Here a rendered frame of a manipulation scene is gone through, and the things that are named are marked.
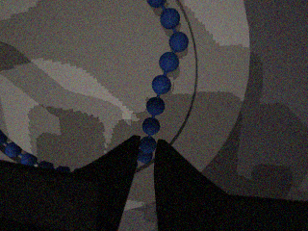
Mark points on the grey round bead board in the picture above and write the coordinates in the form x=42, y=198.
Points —
x=75, y=76

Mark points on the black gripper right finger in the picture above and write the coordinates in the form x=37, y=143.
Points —
x=187, y=201

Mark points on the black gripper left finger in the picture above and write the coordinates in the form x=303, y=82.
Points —
x=91, y=198

